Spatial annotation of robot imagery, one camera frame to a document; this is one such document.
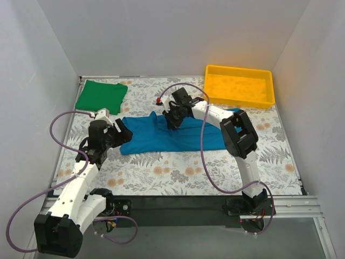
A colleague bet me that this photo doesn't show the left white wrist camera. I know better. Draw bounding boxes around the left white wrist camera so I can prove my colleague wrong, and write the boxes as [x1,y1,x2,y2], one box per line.
[90,108,113,125]

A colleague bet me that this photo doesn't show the blue t shirt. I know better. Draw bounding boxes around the blue t shirt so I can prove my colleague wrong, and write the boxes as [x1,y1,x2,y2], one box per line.
[120,107,240,155]

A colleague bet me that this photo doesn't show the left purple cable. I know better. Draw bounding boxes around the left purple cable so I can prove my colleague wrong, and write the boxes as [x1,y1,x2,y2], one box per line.
[5,111,139,253]

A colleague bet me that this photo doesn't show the aluminium frame rail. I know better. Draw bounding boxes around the aluminium frame rail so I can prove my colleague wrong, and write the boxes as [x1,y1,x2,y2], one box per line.
[39,196,324,221]

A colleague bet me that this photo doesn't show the yellow plastic tray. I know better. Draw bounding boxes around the yellow plastic tray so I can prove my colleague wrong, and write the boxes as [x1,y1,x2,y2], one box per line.
[204,65,275,109]

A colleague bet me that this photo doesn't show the floral table mat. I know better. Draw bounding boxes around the floral table mat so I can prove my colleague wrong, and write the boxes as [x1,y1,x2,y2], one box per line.
[53,76,304,197]

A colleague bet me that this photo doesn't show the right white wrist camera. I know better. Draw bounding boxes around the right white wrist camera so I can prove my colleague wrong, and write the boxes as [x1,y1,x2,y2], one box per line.
[156,96,171,114]

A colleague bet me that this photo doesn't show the folded green t shirt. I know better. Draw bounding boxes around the folded green t shirt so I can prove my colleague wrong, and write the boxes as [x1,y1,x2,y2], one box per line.
[75,80,128,115]

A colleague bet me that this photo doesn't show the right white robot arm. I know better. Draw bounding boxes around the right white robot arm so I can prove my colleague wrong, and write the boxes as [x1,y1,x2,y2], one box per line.
[156,87,268,215]

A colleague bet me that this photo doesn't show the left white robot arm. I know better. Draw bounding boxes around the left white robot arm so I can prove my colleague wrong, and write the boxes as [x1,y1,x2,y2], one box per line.
[34,119,133,258]

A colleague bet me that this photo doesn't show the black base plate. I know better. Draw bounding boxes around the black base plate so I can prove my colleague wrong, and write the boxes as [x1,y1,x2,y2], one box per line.
[100,195,276,229]

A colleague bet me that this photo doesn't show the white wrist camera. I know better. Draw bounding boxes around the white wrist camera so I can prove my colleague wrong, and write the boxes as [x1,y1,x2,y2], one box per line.
[90,108,113,125]
[156,96,171,114]

